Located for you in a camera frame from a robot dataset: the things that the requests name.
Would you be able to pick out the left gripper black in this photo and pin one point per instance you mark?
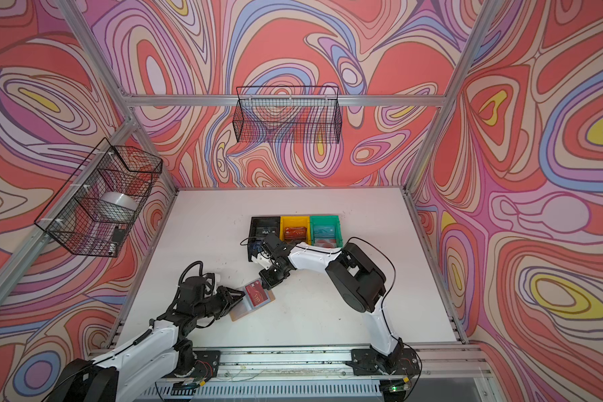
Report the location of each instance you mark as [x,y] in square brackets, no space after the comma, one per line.
[227,297]

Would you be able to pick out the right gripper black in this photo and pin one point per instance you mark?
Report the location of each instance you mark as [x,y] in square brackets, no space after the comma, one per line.
[270,282]

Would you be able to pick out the tan leather card holder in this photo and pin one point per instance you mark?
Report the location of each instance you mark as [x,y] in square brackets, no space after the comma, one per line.
[244,308]

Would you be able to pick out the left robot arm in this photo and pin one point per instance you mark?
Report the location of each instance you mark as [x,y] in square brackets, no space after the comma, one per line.
[164,348]

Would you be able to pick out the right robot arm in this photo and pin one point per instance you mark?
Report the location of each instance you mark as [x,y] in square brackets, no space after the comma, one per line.
[360,283]

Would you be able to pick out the red card upper yellow bin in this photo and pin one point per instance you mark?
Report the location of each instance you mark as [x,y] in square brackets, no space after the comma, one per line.
[295,233]

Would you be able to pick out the red white card green bin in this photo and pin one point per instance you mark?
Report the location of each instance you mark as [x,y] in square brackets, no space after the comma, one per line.
[326,243]

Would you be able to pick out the teal card in green bin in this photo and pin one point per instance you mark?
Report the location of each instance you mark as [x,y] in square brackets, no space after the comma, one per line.
[325,231]

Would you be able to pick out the black storage bin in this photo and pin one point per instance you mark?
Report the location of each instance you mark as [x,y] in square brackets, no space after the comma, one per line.
[254,245]

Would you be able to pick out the yellow storage bin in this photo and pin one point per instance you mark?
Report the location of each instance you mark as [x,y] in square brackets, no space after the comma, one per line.
[295,220]

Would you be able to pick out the green storage bin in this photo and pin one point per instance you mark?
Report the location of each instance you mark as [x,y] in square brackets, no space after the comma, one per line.
[326,220]

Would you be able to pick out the small black device in basket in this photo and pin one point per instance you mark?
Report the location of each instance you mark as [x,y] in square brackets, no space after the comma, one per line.
[118,236]

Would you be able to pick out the grey tape roll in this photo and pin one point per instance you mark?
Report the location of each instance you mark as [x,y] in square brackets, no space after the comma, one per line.
[117,207]

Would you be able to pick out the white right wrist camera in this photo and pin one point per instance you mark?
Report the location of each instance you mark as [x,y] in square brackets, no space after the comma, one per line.
[262,260]

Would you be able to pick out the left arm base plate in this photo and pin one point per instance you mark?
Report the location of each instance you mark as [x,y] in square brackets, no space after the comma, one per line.
[203,365]

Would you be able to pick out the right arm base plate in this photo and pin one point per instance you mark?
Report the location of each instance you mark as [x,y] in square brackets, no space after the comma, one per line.
[368,362]

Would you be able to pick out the left wall wire basket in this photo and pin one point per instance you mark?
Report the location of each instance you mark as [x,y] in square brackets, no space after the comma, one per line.
[72,220]

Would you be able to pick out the wall wire basket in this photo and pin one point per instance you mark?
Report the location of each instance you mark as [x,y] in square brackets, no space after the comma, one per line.
[308,114]
[72,220]

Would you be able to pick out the back wall wire basket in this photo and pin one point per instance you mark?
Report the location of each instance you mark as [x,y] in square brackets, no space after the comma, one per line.
[308,114]

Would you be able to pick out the aluminium front rail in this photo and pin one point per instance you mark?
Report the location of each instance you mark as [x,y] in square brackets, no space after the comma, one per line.
[327,362]

